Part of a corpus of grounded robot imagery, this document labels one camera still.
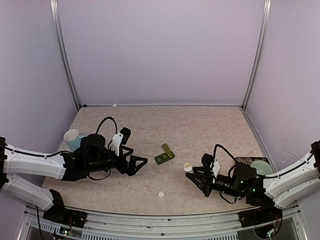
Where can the right aluminium frame post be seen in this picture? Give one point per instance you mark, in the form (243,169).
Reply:
(258,53)

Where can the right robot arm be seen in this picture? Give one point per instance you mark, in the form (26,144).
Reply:
(272,191)

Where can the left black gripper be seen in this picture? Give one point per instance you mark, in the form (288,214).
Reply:
(130,170)

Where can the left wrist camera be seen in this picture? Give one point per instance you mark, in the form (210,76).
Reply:
(119,139)

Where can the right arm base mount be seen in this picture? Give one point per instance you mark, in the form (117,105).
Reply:
(260,215)

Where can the pale green bowl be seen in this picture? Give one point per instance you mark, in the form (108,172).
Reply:
(262,167)

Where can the light blue mug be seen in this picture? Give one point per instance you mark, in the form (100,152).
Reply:
(73,139)

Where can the front aluminium rail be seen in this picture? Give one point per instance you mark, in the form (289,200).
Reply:
(111,226)

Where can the white pill bottle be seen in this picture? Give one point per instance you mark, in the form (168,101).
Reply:
(188,168)

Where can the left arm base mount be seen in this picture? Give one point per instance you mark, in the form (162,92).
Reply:
(66,216)

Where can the left aluminium frame post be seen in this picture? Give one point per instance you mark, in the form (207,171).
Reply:
(63,53)

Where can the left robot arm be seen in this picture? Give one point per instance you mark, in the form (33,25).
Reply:
(92,156)

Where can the aluminium frame post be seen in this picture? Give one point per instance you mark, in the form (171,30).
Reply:
(258,53)
(63,53)

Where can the black floral square plate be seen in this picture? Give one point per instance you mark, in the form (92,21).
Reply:
(252,161)

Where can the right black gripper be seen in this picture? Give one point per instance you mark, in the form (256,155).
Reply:
(206,179)

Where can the green weekly pill organizer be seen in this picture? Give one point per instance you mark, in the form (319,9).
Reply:
(166,156)

